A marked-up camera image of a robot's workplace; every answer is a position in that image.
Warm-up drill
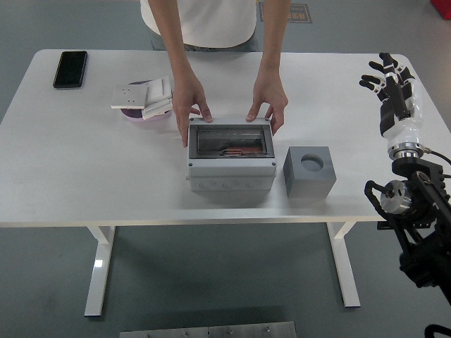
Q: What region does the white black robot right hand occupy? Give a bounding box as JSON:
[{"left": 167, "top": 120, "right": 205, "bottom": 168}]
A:
[{"left": 359, "top": 52, "right": 426, "bottom": 153}]

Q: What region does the person's left hand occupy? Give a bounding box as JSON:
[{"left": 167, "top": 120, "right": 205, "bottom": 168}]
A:
[{"left": 245, "top": 70, "right": 289, "bottom": 135}]

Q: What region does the person's right hand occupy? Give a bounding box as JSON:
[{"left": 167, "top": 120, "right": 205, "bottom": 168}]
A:
[{"left": 171, "top": 72, "right": 214, "bottom": 148}]

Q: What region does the smoky transparent box lid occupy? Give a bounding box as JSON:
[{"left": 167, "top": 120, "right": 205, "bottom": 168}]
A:
[{"left": 188, "top": 123, "right": 276, "bottom": 160}]

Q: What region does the orange cylindrical battery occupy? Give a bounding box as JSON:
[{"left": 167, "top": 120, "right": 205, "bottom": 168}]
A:
[{"left": 225, "top": 146, "right": 264, "bottom": 158}]

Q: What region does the grey plastic enclosure box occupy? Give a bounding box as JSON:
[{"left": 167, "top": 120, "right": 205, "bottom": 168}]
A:
[{"left": 186, "top": 118, "right": 278, "bottom": 192}]

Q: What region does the pink round dish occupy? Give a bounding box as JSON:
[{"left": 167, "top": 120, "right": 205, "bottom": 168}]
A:
[{"left": 121, "top": 80, "right": 174, "bottom": 123}]

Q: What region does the person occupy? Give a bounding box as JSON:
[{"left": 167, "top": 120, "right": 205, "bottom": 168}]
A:
[{"left": 140, "top": 0, "right": 260, "bottom": 53}]

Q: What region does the brown floor sign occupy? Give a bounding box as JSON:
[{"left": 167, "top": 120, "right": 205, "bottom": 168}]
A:
[{"left": 259, "top": 2, "right": 313, "bottom": 25}]

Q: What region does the grey block with round hole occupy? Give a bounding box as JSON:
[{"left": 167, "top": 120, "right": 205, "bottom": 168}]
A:
[{"left": 283, "top": 146, "right": 337, "bottom": 199}]

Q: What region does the black smartphone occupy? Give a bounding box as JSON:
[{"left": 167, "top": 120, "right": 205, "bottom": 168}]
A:
[{"left": 52, "top": 50, "right": 89, "bottom": 89}]

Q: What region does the red object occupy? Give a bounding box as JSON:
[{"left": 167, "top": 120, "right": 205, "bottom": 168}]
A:
[{"left": 429, "top": 0, "right": 451, "bottom": 20}]

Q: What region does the white table leg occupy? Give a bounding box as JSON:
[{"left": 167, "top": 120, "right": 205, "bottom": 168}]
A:
[
  {"left": 83, "top": 225, "right": 116, "bottom": 317},
  {"left": 326, "top": 221, "right": 362, "bottom": 309}
]

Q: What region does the grey metal plate with screws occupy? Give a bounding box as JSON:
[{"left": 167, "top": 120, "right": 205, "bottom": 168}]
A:
[{"left": 118, "top": 320, "right": 297, "bottom": 338}]

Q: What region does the white wall switch plate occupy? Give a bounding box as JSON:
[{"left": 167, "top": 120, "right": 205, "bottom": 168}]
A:
[
  {"left": 146, "top": 75, "right": 173, "bottom": 105},
  {"left": 142, "top": 98, "right": 175, "bottom": 120}
]

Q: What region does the white wall socket plate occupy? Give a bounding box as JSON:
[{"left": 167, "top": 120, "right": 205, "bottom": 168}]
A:
[{"left": 111, "top": 84, "right": 148, "bottom": 110}]

